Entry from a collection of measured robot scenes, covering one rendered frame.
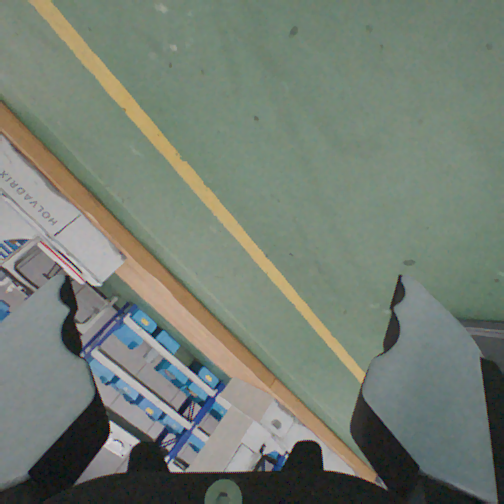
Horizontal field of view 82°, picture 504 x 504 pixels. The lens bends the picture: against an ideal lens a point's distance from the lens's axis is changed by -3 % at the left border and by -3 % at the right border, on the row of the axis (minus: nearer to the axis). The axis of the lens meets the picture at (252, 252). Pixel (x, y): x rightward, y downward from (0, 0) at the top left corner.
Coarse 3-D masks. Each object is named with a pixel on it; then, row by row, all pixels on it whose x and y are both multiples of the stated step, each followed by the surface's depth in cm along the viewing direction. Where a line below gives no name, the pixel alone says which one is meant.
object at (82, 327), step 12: (36, 240) 400; (24, 252) 393; (12, 264) 384; (12, 276) 381; (24, 276) 439; (24, 288) 387; (36, 288) 446; (108, 300) 496; (0, 312) 419; (96, 312) 482; (84, 324) 423
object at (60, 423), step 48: (48, 288) 10; (0, 336) 8; (48, 336) 8; (0, 384) 7; (48, 384) 7; (96, 384) 8; (0, 432) 6; (48, 432) 6; (96, 432) 7; (0, 480) 5; (48, 480) 6
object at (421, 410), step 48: (432, 336) 8; (384, 384) 7; (432, 384) 7; (480, 384) 7; (384, 432) 6; (432, 432) 6; (480, 432) 6; (384, 480) 6; (432, 480) 5; (480, 480) 5
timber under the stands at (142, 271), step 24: (0, 120) 120; (24, 144) 124; (48, 168) 128; (72, 192) 132; (96, 216) 137; (120, 240) 141; (144, 264) 146; (144, 288) 190; (168, 288) 152; (168, 312) 203; (192, 312) 157; (192, 336) 216; (216, 336) 163; (216, 360) 232; (240, 360) 170; (264, 384) 178; (288, 408) 190
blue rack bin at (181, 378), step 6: (162, 360) 448; (156, 366) 443; (162, 366) 429; (168, 366) 416; (174, 366) 418; (162, 372) 452; (174, 372) 416; (180, 372) 421; (168, 378) 456; (180, 378) 419; (186, 378) 424; (174, 384) 442; (180, 384) 429
